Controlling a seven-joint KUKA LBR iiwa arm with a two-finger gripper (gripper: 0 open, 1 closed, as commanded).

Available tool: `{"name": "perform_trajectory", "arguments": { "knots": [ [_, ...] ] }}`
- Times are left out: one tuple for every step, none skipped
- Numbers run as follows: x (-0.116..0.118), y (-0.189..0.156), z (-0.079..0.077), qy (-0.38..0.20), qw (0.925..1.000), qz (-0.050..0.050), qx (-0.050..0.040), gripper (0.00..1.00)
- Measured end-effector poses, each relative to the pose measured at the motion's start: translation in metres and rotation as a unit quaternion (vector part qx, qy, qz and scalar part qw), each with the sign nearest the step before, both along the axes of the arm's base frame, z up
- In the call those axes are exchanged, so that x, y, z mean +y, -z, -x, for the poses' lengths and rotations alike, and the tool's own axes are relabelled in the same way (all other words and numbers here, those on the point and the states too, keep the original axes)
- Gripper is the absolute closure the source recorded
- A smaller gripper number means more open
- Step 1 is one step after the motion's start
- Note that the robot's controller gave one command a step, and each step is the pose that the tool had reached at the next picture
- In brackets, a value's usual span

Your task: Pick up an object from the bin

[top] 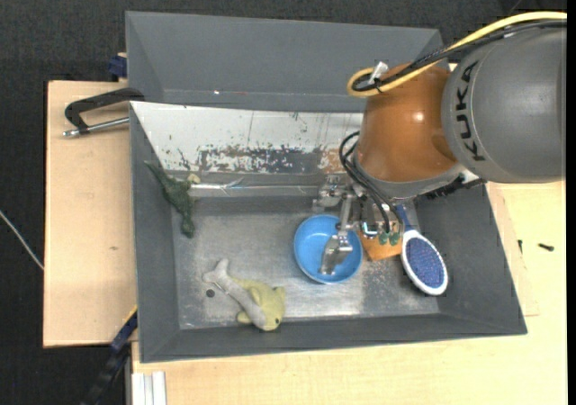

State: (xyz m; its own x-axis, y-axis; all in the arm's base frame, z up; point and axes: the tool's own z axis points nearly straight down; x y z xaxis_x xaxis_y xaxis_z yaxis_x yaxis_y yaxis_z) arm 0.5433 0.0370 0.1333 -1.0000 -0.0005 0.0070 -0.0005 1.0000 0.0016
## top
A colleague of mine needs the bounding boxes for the blue and white brush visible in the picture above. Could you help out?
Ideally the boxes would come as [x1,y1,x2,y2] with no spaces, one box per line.
[394,206,450,297]

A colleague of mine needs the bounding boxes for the green toy dinosaur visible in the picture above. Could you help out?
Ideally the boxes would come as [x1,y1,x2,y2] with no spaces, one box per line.
[144,160,203,239]

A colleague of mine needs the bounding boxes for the yellow and grey toy dolphin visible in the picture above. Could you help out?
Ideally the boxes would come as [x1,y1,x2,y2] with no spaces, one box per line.
[202,257,288,333]

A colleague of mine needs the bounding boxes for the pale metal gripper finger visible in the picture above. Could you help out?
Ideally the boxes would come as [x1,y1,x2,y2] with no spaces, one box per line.
[332,231,356,276]
[319,233,344,276]

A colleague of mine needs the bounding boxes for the grey metal bin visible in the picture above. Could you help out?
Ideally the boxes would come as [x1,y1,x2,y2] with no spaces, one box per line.
[124,10,528,364]

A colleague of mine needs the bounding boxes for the blue bowl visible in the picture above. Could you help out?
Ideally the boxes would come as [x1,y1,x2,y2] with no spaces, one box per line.
[292,213,365,285]

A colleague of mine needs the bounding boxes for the pale cardboard board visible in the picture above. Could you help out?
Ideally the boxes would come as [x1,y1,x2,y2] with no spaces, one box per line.
[42,80,139,348]

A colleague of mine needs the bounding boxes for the orange cup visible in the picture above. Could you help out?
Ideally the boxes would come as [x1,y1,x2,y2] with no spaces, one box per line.
[361,221,404,263]

